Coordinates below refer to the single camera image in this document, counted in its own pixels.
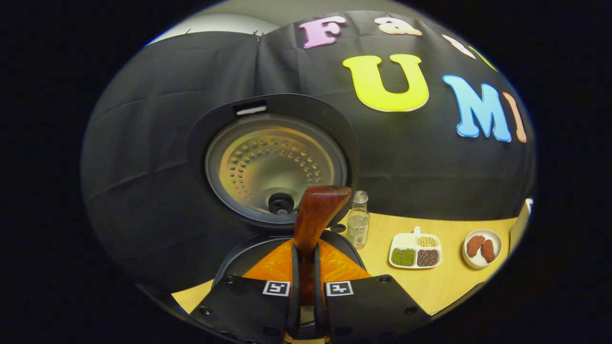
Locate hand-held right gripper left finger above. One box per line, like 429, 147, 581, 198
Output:
189, 239, 302, 344

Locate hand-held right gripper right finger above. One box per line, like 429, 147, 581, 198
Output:
313, 239, 431, 344

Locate brown wooden spoon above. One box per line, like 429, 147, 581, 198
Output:
293, 185, 353, 306

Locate grey rice cooker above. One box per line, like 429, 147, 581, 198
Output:
188, 94, 367, 292

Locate small glass bottle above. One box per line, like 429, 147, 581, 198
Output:
347, 191, 371, 250

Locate green mung beans pile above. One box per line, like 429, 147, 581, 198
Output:
392, 248, 415, 267

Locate white divided dish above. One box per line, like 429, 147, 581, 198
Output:
389, 226, 442, 270

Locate round white plate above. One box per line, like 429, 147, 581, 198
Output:
462, 229, 503, 269

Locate black backdrop cloth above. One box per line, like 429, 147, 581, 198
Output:
81, 11, 536, 292

